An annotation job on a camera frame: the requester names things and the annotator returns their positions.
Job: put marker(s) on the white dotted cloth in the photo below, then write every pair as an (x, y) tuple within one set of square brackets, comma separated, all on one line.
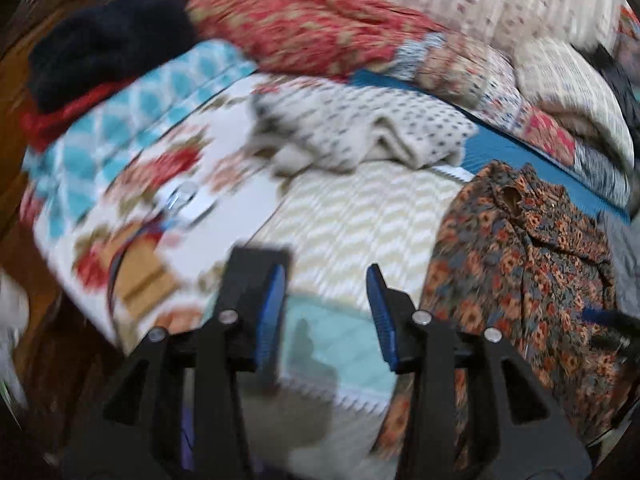
[(360, 120)]

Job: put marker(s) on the beige patterned pillow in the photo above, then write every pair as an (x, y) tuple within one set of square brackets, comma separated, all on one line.
[(570, 90)]

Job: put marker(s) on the brown floral garment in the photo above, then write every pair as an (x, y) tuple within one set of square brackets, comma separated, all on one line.
[(525, 270)]

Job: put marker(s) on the blue mesh mat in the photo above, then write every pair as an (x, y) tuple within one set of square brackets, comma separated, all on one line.
[(485, 147)]

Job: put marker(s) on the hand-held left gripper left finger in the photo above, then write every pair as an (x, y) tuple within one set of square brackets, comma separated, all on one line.
[(272, 310)]

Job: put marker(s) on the dark narrow cloth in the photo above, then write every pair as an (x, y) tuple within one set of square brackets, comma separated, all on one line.
[(615, 80)]

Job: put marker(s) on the teal diamond-pattern cloth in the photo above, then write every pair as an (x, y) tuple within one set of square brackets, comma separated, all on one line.
[(165, 90)]

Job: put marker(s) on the small shiny white object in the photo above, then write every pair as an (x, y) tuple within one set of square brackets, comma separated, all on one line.
[(185, 202)]

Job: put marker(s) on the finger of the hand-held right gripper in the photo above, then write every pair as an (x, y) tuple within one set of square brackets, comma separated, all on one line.
[(600, 316), (612, 344)]

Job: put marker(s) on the grey cloth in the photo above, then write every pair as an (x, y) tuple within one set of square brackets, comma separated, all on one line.
[(625, 255)]

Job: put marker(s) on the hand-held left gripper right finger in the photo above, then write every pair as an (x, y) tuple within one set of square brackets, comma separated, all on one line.
[(382, 320)]

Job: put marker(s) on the cream chevron bedsheet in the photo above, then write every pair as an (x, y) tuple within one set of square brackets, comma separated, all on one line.
[(360, 220)]

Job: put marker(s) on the black cloth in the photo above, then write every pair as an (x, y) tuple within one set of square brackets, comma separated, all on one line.
[(110, 45)]

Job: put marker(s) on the red cloth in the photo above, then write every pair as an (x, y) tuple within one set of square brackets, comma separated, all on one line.
[(45, 127)]

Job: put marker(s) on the white red-flower printed sheet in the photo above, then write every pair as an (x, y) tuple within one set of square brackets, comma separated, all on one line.
[(150, 170)]

